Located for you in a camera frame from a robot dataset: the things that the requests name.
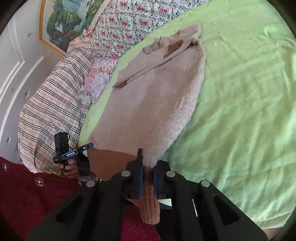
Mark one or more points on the plaid checkered blanket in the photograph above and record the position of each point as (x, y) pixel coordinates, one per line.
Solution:
(55, 107)

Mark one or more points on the pink floral small pillow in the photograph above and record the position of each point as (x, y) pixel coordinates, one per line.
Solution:
(98, 78)

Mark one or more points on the light green bed sheet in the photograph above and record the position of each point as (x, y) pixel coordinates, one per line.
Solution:
(241, 136)

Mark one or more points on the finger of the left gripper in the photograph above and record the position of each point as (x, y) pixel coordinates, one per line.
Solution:
(85, 147)

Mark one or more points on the dark red sweater sleeve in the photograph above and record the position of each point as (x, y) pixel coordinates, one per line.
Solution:
(27, 198)

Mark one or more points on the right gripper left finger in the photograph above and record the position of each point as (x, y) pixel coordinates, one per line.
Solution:
(94, 210)

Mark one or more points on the framed landscape painting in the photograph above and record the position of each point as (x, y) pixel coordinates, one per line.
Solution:
(63, 21)

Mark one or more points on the black camera box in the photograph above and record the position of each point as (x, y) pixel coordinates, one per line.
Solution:
(61, 143)

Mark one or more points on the person's left hand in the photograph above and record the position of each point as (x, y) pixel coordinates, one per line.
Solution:
(69, 171)

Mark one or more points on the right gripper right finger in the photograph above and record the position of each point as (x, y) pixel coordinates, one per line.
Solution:
(200, 211)

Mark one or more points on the beige knitted sweater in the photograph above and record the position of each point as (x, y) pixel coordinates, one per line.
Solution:
(150, 104)

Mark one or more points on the rose floral quilt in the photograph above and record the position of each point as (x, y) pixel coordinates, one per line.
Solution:
(120, 25)

